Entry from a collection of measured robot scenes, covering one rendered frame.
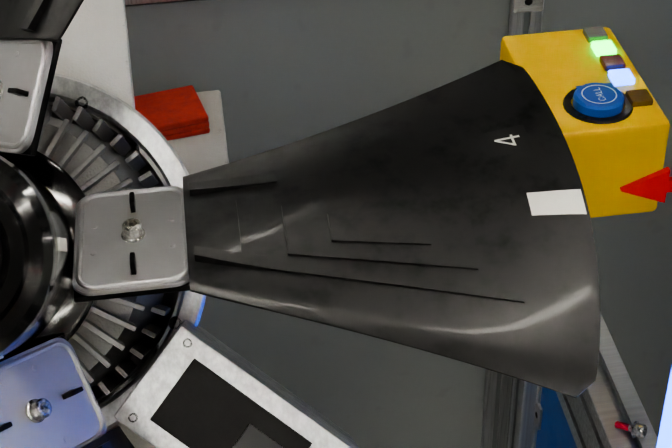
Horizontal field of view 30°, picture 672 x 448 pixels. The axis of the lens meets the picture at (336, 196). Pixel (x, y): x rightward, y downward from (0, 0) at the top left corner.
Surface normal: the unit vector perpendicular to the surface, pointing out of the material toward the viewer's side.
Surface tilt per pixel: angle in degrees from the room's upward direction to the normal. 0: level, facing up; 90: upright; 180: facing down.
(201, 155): 0
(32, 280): 46
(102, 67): 50
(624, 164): 90
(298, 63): 90
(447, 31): 90
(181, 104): 0
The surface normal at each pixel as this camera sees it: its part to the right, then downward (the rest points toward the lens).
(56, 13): -0.55, -0.22
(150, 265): -0.03, -0.80
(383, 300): 0.09, -0.61
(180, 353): 0.09, -0.06
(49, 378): 0.75, -0.35
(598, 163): 0.14, 0.59
